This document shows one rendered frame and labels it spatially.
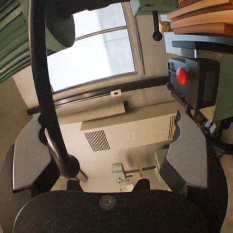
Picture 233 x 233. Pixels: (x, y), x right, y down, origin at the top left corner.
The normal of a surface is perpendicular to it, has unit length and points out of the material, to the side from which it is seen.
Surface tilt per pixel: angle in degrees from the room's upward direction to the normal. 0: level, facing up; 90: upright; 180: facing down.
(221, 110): 90
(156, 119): 90
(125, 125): 90
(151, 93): 90
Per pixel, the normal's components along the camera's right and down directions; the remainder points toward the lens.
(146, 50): 0.03, 0.58
